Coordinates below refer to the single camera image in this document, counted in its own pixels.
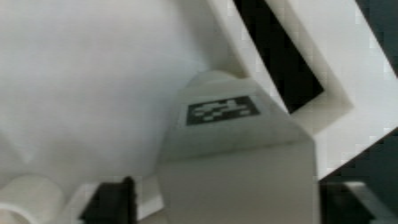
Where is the white square tabletop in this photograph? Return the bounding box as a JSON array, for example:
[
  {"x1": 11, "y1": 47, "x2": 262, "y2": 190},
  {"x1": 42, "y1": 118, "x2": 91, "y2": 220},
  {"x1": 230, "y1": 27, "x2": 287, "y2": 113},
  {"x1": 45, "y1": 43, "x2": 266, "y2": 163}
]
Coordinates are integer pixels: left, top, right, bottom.
[{"x1": 0, "y1": 0, "x2": 358, "y2": 224}]

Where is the white L-shaped fence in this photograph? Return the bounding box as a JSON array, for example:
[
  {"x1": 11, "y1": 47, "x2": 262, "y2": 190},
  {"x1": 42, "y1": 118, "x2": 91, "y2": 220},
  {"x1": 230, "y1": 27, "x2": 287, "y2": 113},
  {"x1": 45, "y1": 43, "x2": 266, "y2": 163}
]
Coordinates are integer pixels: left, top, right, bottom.
[{"x1": 266, "y1": 0, "x2": 398, "y2": 176}]

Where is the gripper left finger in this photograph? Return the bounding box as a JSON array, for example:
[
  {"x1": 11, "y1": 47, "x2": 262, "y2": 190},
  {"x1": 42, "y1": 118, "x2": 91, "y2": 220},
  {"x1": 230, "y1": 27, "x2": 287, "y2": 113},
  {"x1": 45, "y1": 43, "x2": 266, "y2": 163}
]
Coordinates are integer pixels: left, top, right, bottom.
[{"x1": 79, "y1": 177, "x2": 139, "y2": 224}]

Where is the white leg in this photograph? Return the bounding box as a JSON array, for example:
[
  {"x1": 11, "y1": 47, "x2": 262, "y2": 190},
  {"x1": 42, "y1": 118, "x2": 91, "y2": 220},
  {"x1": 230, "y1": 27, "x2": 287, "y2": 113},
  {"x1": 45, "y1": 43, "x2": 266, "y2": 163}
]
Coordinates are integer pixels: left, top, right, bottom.
[{"x1": 159, "y1": 71, "x2": 321, "y2": 224}]

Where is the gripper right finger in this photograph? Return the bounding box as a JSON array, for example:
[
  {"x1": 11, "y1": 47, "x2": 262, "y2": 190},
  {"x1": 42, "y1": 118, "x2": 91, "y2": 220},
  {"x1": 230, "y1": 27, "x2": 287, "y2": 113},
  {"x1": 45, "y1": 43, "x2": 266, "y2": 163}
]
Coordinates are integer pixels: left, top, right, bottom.
[{"x1": 321, "y1": 181, "x2": 398, "y2": 224}]

